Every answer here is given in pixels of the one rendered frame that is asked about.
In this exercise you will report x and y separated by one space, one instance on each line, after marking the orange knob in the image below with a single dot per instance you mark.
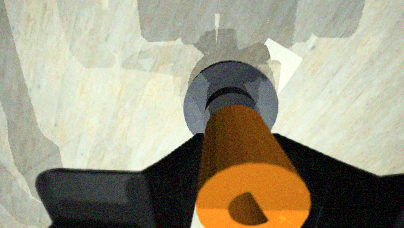
246 180

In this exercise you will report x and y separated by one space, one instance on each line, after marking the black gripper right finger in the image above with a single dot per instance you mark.
342 195

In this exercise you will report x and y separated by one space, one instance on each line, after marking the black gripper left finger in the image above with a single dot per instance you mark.
162 195

